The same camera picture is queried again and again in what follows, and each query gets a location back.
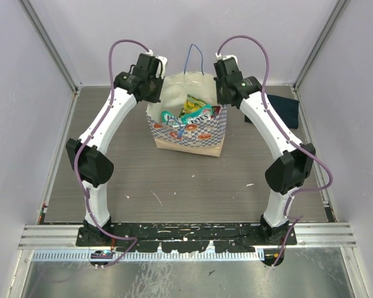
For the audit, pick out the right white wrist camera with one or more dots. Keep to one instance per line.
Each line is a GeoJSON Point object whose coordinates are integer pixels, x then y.
{"type": "Point", "coordinates": [225, 57]}

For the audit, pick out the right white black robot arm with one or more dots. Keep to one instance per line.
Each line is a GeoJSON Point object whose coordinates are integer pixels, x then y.
{"type": "Point", "coordinates": [293, 160]}

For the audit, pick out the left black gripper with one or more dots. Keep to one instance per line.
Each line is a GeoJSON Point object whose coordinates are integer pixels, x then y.
{"type": "Point", "coordinates": [155, 97]}

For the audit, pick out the dark navy folded cloth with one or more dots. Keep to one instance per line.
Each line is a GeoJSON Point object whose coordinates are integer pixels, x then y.
{"type": "Point", "coordinates": [286, 108]}

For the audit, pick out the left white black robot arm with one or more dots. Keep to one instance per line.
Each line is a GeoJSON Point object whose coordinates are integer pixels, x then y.
{"type": "Point", "coordinates": [87, 154]}

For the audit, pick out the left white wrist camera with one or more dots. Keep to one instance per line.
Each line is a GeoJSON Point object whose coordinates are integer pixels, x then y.
{"type": "Point", "coordinates": [161, 63]}

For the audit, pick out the green Fox's spring tea candy bag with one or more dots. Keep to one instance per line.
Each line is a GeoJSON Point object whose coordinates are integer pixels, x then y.
{"type": "Point", "coordinates": [191, 105]}

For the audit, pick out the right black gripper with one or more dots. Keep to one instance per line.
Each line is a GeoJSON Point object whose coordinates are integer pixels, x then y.
{"type": "Point", "coordinates": [221, 99]}

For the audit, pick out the slotted grey cable duct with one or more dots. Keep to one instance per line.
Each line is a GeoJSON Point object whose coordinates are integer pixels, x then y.
{"type": "Point", "coordinates": [89, 255]}

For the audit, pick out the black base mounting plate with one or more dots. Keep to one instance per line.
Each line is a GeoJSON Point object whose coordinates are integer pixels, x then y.
{"type": "Point", "coordinates": [230, 237]}

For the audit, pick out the teal Fox's blossom candy bag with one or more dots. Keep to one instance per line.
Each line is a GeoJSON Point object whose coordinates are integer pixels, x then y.
{"type": "Point", "coordinates": [193, 118]}

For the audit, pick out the aluminium front rail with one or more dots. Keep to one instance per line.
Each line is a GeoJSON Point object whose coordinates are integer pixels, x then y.
{"type": "Point", "coordinates": [308, 234]}

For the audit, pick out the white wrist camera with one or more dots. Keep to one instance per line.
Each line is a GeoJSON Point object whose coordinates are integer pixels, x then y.
{"type": "Point", "coordinates": [225, 57]}
{"type": "Point", "coordinates": [161, 63]}

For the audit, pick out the blue checkered paper bag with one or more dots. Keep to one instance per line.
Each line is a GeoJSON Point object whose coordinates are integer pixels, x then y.
{"type": "Point", "coordinates": [204, 138]}

